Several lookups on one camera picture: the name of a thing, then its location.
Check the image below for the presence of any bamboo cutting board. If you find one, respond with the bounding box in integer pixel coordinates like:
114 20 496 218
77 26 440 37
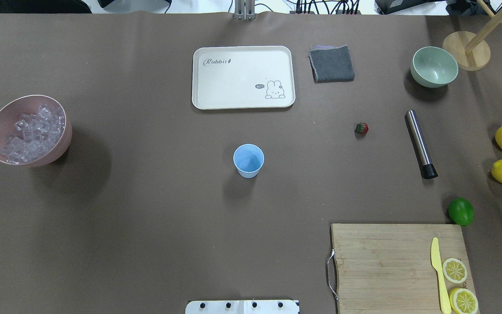
331 223 470 314

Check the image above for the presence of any wooden cup stand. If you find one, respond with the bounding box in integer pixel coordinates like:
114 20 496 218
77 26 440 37
443 0 502 71

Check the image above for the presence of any mint green bowl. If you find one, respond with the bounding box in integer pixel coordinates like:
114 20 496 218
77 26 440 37
410 46 459 88

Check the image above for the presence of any grey folded cloth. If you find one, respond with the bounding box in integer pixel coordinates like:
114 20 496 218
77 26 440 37
308 44 355 83

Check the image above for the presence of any upper lemon slice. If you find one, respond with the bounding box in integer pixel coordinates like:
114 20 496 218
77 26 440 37
442 258 468 284

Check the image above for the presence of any light blue cup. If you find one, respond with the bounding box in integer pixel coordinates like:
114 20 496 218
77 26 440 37
233 143 265 178

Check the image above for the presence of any yellow plastic knife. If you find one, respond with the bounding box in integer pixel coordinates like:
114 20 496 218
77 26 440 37
430 237 452 314

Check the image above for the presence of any lemon slice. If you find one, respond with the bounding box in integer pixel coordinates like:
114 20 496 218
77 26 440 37
442 258 468 284
449 288 479 314

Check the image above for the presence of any green lime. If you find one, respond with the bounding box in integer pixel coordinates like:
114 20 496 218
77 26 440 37
448 197 475 226

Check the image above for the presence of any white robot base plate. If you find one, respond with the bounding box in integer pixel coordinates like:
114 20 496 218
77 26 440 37
185 299 300 314

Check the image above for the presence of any steel muddler black tip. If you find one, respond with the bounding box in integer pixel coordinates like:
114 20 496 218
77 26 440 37
405 110 438 180

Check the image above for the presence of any pink bowl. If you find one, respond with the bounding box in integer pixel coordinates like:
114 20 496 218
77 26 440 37
0 95 72 167

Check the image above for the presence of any cream rabbit tray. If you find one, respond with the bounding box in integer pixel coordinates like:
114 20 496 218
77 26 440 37
192 46 295 110

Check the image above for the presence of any red strawberry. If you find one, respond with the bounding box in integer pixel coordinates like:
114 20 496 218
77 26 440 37
354 123 369 135

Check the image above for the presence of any lower lemon slice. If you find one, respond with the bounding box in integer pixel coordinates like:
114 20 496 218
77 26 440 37
449 288 479 314

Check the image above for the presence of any aluminium frame post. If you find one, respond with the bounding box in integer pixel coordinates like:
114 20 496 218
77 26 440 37
233 0 256 20

